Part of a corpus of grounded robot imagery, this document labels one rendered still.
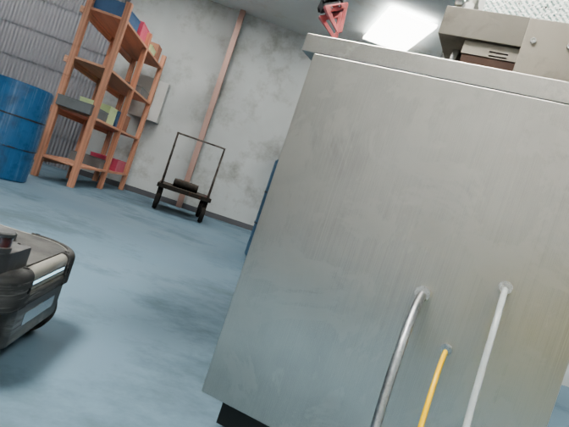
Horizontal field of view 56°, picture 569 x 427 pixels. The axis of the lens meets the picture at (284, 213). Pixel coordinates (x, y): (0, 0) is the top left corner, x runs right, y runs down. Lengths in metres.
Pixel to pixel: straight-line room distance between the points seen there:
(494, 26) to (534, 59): 0.11
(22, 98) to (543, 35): 4.31
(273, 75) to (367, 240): 7.53
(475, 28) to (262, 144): 7.28
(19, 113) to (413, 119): 4.18
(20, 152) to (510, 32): 4.33
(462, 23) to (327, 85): 0.30
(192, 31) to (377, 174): 7.69
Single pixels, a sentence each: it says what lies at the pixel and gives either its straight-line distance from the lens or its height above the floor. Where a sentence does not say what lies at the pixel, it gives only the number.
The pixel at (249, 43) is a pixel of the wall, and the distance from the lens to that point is 8.60.
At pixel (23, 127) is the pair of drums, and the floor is 0.46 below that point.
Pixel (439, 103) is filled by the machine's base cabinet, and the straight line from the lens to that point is 1.09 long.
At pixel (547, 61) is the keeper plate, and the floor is 0.94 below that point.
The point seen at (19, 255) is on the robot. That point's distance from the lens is 1.19.
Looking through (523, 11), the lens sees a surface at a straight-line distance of 1.43.
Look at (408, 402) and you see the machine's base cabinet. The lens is 1.07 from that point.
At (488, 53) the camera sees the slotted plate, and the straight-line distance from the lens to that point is 1.19.
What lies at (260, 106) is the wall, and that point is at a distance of 8.42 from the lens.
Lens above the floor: 0.53
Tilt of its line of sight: 1 degrees down
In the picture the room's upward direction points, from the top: 18 degrees clockwise
